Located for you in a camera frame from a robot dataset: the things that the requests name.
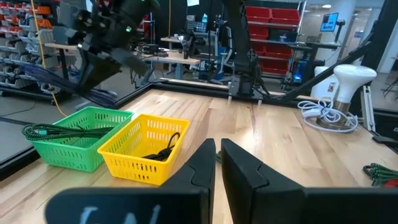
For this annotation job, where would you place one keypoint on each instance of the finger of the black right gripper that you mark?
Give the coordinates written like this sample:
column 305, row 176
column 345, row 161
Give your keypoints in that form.
column 130, row 60
column 93, row 71

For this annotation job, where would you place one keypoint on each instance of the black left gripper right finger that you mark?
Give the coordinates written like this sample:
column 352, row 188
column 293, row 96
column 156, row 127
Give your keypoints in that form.
column 280, row 205

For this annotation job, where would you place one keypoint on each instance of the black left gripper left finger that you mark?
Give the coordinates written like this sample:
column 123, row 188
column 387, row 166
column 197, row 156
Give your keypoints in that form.
column 174, row 202

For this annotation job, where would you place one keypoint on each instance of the wooden workbench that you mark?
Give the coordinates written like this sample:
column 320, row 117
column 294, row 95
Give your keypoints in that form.
column 62, row 46
column 177, row 58

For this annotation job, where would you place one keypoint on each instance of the yellow plastic mesh basket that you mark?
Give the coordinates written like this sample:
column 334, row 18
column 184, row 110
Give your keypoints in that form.
column 133, row 168

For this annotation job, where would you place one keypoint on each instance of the green plastic mesh basket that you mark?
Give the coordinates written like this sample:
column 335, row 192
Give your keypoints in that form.
column 77, row 155

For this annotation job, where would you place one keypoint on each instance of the white plastic bucket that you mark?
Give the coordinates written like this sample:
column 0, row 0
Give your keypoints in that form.
column 320, row 88

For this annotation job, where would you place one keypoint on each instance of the black computer tower blue light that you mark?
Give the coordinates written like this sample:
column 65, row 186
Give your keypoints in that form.
column 298, row 77

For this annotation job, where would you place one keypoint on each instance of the silver aluminium extrusion bar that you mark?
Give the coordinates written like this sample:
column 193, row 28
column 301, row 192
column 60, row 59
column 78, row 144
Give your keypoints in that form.
column 367, row 109

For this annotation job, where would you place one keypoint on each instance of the white bulb lamp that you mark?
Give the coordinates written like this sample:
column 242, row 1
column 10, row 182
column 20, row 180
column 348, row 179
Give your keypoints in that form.
column 354, row 81

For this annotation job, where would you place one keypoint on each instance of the shelf rack red bins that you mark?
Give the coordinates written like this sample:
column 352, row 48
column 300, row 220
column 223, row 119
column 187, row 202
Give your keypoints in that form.
column 273, row 18

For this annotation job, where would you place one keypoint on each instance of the blue screen sign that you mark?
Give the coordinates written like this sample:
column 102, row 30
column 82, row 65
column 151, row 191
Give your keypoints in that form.
column 329, row 21

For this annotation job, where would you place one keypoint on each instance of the wall of storage bins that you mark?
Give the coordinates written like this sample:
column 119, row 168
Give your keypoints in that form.
column 18, row 46

